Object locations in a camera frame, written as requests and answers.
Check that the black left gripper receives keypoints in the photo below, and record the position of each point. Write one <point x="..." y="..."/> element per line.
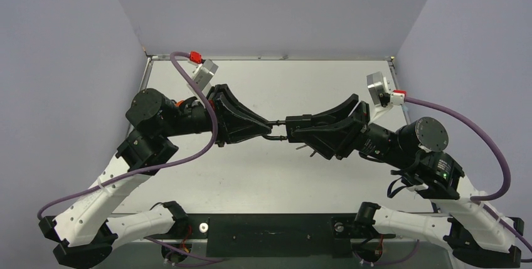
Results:
<point x="235" y="123"/>

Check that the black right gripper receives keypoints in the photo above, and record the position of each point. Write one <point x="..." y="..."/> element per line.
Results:
<point x="359" y="126"/>

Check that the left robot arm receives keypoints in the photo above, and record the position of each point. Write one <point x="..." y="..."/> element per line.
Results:
<point x="87" y="233"/>

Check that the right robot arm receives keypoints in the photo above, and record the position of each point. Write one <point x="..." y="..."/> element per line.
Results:
<point x="470" y="229"/>

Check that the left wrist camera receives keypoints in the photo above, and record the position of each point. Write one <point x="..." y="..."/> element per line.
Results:
<point x="203" y="73"/>

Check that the aluminium table edge rail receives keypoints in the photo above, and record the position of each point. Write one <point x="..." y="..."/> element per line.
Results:
<point x="300" y="58"/>

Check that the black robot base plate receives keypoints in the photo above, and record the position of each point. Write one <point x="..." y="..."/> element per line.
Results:
<point x="274" y="235"/>

